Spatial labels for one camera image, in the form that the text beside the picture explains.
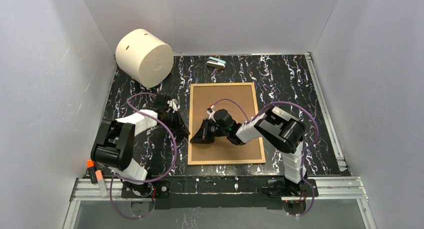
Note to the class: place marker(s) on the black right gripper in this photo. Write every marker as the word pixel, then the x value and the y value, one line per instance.
pixel 206 128

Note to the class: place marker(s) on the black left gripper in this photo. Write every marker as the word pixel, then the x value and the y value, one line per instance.
pixel 174 118

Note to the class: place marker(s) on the light wooden picture frame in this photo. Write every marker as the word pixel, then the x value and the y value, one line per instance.
pixel 192 154

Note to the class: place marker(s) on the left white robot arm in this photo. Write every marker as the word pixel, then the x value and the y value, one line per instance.
pixel 115 140

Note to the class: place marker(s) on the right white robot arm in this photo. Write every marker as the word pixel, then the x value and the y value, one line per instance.
pixel 284 131

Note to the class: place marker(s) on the teal white stapler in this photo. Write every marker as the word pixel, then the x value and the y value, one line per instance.
pixel 215 63

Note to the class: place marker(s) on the large white cylinder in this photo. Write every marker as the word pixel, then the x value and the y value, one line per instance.
pixel 144 57

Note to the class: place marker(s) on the peach cap glue stick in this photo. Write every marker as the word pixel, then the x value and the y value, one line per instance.
pixel 101 183

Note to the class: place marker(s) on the orange cap black marker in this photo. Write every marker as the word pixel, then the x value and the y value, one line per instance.
pixel 91 167

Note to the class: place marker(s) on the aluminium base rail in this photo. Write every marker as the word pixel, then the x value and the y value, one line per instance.
pixel 221 202

